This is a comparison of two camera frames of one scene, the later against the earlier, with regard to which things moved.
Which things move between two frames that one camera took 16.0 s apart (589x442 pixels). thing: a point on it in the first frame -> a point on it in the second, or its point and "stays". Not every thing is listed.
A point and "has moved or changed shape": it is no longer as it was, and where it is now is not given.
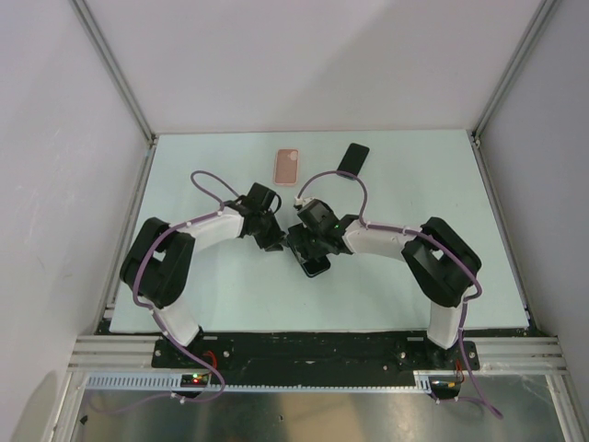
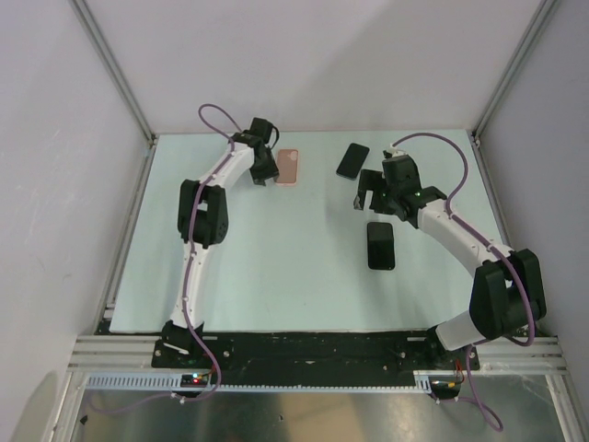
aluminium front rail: [495, 353] stays
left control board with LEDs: [194, 379] stays
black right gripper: [300, 237] -> [370, 180]
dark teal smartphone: [314, 266] has moved or changed shape
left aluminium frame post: [115, 70] stays
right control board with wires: [444, 387] stays
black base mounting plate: [311, 359] stays
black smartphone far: [353, 159] stays
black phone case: [314, 267] has moved or changed shape
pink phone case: [286, 167] stays
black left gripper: [276, 239] -> [271, 172]
